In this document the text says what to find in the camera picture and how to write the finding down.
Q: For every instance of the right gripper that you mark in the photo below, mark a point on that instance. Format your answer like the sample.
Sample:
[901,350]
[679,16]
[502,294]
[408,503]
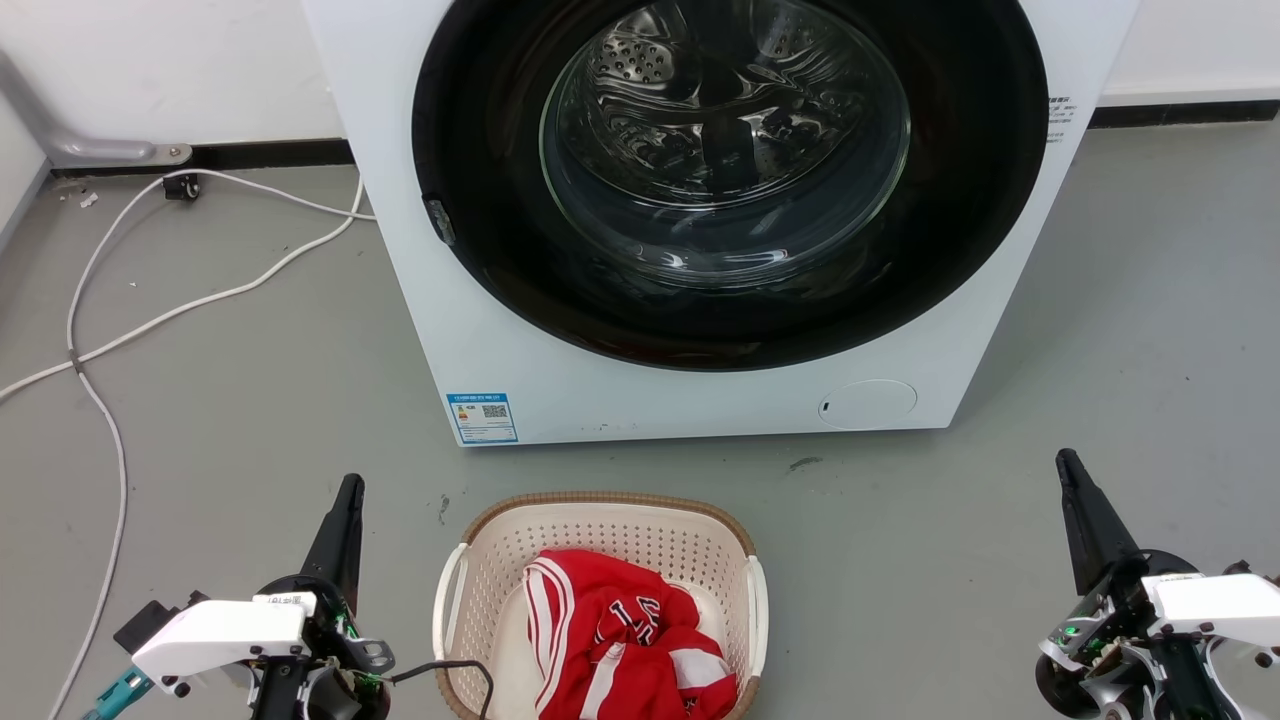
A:
[1210,600]

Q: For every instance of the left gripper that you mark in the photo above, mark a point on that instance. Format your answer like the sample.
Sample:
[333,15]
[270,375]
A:
[225,630]

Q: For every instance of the cream perforated laundry basket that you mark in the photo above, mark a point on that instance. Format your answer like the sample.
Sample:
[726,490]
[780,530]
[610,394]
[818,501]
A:
[610,530]

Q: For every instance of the blue energy label sticker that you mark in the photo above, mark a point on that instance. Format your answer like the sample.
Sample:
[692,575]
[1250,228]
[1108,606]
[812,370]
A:
[482,417]

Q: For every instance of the round white filter cover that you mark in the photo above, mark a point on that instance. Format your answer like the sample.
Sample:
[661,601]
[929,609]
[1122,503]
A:
[868,404]

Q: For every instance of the white front-load washing machine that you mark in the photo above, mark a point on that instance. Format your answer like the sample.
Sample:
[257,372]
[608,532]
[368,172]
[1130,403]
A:
[560,390]

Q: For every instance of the red and white jersey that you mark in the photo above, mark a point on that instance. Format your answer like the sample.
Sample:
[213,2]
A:
[610,640]

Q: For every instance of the grey door latch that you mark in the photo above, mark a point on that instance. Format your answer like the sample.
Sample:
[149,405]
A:
[441,222]

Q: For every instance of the round black glass washer door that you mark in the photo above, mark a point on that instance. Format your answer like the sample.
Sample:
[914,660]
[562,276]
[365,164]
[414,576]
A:
[960,200]

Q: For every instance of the printed text label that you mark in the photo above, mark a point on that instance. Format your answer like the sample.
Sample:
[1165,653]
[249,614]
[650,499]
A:
[1058,120]

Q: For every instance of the grey wall pipe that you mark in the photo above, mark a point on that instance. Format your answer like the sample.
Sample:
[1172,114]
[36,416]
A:
[60,140]

